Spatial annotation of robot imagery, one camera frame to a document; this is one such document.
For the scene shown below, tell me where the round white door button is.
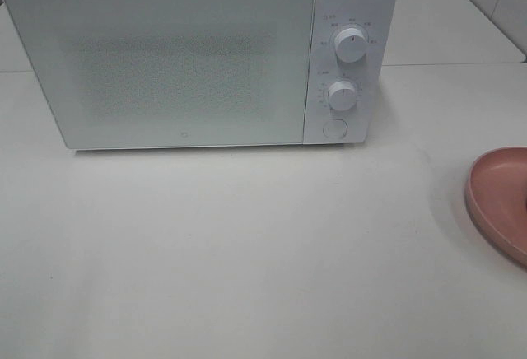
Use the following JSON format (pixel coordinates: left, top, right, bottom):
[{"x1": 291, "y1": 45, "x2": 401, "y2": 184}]
[{"x1": 323, "y1": 119, "x2": 347, "y2": 140}]

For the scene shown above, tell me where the pink round plate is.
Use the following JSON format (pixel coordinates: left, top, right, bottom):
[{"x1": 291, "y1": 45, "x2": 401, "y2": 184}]
[{"x1": 464, "y1": 147, "x2": 526, "y2": 268}]

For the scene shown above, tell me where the white microwave door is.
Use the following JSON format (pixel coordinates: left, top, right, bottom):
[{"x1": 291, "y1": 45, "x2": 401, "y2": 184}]
[{"x1": 6, "y1": 0, "x2": 314, "y2": 150}]

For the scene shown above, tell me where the lower white timer knob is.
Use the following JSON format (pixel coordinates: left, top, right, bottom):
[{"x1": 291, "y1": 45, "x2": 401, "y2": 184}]
[{"x1": 328, "y1": 81, "x2": 358, "y2": 112}]

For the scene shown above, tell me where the upper white power knob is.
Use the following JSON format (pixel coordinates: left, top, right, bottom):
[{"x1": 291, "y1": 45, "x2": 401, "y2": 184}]
[{"x1": 333, "y1": 26, "x2": 368, "y2": 63}]

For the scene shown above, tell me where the white microwave oven body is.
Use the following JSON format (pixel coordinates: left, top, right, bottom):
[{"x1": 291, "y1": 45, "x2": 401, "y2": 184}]
[{"x1": 8, "y1": 0, "x2": 399, "y2": 154}]

